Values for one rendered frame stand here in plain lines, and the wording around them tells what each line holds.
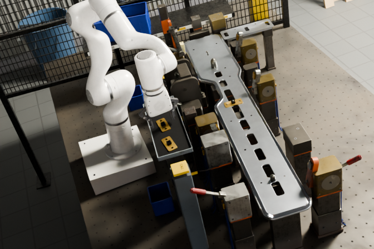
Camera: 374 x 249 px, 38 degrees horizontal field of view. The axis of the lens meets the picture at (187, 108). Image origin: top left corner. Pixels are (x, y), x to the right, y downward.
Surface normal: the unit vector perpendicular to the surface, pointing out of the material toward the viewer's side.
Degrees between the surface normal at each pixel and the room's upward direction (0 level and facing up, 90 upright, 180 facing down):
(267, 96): 90
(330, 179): 90
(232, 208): 90
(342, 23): 0
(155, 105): 90
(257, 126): 0
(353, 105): 0
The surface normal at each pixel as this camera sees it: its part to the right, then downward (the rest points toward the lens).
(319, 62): -0.18, -0.78
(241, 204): 0.22, 0.56
